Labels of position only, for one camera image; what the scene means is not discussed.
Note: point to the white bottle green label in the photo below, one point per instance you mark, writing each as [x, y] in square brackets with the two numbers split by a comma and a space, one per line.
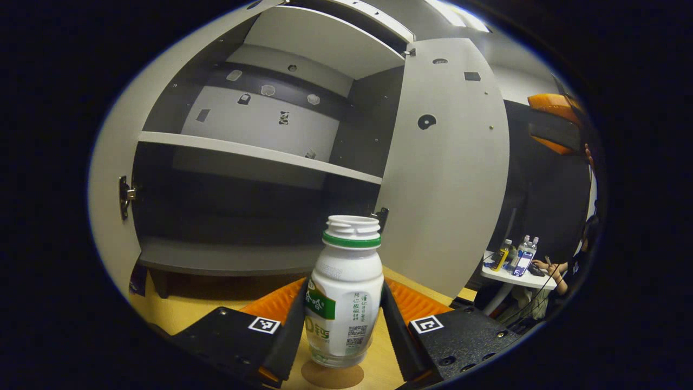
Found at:
[346, 292]

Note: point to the white cabinet shelf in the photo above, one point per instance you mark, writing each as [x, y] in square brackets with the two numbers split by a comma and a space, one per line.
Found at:
[260, 154]
[325, 40]

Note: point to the white cabinet door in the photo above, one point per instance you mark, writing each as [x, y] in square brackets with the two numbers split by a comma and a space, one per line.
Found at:
[444, 189]
[116, 146]

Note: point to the white and grey cabinet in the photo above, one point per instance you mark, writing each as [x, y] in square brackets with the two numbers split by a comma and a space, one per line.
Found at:
[243, 216]

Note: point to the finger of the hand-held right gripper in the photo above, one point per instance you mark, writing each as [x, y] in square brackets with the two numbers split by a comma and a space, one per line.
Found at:
[555, 110]
[557, 138]

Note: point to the clear plastic bottle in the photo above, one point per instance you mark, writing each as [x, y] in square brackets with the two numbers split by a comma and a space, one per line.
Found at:
[534, 246]
[522, 246]

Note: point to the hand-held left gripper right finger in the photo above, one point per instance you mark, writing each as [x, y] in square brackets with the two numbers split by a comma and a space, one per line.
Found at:
[398, 336]

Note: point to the round brown coaster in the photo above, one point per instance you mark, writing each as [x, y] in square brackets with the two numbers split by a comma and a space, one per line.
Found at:
[333, 377]

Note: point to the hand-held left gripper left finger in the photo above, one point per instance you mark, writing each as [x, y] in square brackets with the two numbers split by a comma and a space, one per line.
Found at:
[289, 336]

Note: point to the white round table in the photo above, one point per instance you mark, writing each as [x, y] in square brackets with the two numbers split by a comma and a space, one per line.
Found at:
[520, 279]

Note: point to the long ceiling light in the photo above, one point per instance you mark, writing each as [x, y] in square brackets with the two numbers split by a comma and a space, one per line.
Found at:
[457, 15]

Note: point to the black backdrop cloth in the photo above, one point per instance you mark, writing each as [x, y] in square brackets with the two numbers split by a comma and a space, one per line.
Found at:
[541, 189]

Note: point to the yellow label bottle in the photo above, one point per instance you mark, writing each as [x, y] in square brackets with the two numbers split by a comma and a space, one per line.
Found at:
[501, 257]

